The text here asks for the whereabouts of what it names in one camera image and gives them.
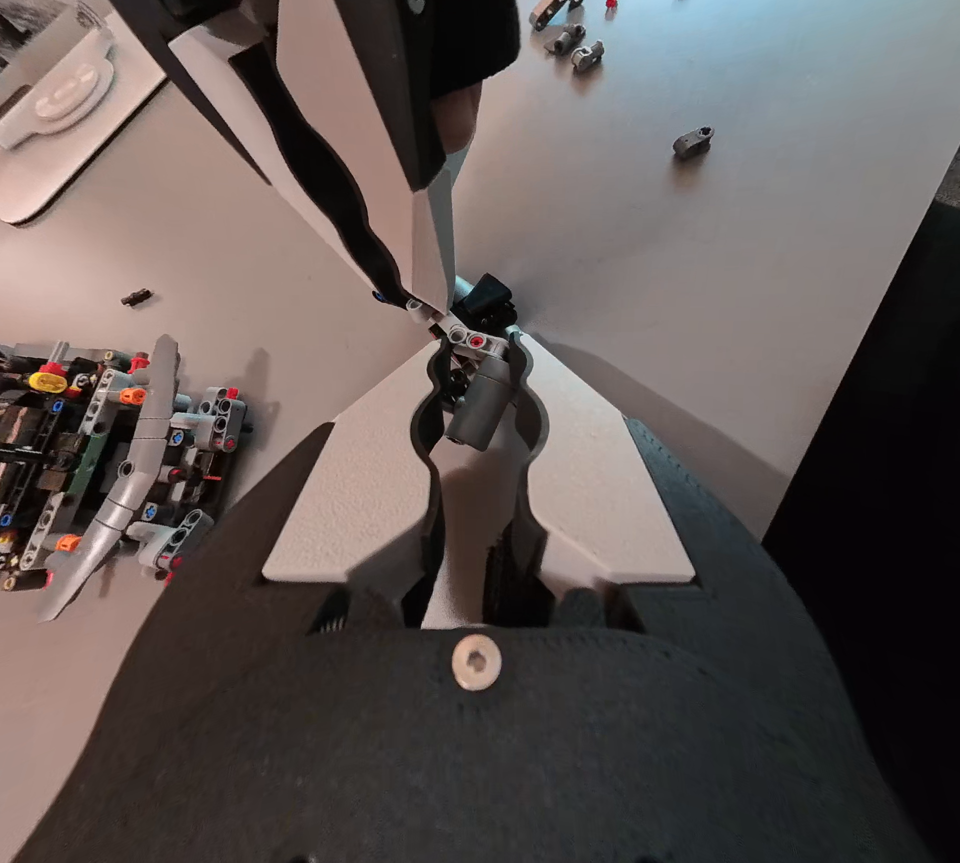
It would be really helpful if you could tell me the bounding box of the lego car model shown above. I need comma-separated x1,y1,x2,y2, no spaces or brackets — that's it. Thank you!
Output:
0,334,249,624

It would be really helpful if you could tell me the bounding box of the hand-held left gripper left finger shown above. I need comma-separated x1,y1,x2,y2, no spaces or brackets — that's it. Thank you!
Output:
261,341,455,628

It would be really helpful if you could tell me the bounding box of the dark grey lego connector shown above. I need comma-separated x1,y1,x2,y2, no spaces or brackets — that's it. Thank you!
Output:
671,125,716,163

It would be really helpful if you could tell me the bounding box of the white metal book stand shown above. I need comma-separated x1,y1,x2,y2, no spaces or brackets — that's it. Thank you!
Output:
0,0,168,227

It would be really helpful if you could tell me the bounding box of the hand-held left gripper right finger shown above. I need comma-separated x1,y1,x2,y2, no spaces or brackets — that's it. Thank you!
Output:
487,330,699,628

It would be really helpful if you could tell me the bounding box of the small grey black lego assembly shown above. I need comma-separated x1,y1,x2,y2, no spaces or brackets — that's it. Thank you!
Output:
373,272,535,448

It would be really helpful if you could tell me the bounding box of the person's right hand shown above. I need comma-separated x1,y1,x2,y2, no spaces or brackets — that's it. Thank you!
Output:
418,0,516,159

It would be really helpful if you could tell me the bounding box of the grey bent lego liftarm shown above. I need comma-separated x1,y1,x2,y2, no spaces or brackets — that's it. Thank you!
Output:
528,0,588,32

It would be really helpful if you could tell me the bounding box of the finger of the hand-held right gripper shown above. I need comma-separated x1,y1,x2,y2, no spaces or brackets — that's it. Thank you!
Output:
276,0,471,314
168,21,411,307

